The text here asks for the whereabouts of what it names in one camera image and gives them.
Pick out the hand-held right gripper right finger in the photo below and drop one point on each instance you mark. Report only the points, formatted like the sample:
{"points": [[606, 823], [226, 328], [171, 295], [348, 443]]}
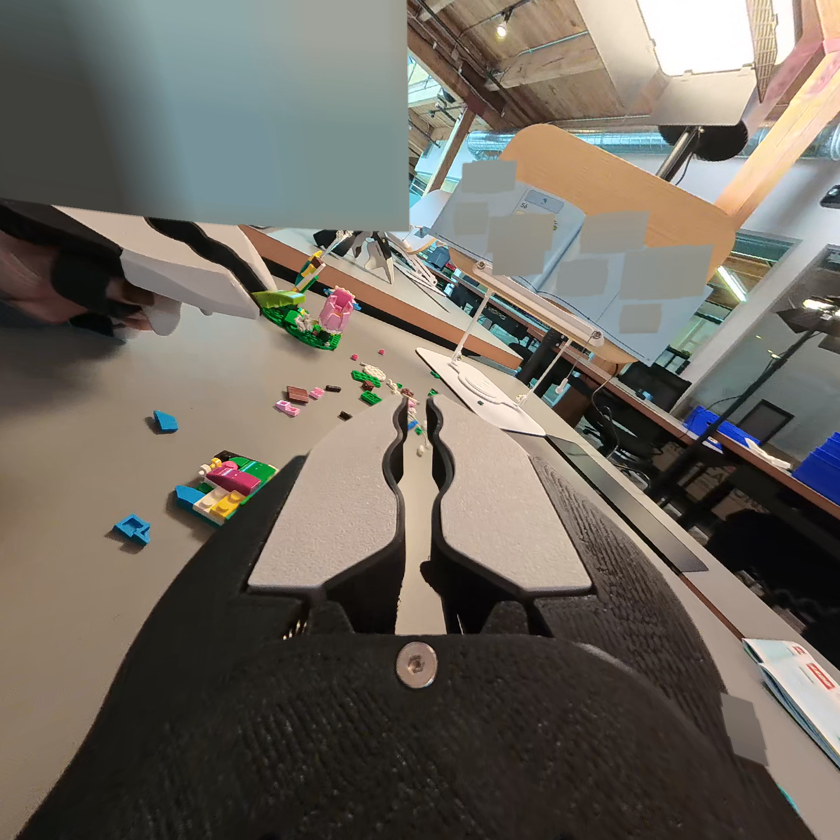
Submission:
{"points": [[512, 518]]}

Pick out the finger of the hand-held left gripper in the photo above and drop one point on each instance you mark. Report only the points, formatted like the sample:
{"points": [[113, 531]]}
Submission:
{"points": [[190, 279], [259, 262]]}

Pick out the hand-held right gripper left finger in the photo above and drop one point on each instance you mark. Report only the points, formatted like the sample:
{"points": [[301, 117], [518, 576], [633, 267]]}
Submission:
{"points": [[334, 512]]}

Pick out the pink flower brick model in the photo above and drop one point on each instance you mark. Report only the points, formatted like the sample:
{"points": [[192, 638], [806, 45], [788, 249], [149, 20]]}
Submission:
{"points": [[334, 308]]}

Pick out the small multicoloured brick build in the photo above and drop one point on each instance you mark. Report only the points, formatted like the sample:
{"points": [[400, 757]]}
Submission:
{"points": [[229, 482]]}

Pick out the grey desk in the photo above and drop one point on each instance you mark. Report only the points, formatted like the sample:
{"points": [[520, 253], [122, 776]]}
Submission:
{"points": [[65, 426]]}

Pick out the person's left hand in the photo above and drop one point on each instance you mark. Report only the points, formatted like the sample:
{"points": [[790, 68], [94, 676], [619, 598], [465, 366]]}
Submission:
{"points": [[26, 279]]}

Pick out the scatter of small loose bricks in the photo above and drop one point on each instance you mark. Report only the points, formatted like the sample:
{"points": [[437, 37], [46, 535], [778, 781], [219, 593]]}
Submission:
{"points": [[367, 380]]}

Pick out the small blue brick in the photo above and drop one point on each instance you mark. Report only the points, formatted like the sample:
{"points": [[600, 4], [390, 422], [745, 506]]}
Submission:
{"points": [[131, 527], [165, 422]]}

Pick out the open instruction booklet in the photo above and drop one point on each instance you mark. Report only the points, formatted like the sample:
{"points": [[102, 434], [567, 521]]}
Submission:
{"points": [[568, 236]]}

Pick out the folded instruction leaflet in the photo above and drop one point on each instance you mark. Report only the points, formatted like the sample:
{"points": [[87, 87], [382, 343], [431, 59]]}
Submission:
{"points": [[800, 689]]}

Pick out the black studio lamp on stand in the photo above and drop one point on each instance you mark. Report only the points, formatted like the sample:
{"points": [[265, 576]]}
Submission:
{"points": [[810, 312]]}

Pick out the studio softbox light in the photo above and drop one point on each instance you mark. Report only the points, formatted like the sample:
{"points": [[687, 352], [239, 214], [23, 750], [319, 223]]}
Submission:
{"points": [[709, 39]]}

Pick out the white metal stand frame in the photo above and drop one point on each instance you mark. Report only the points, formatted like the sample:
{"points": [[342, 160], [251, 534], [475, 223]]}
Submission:
{"points": [[413, 266]]}

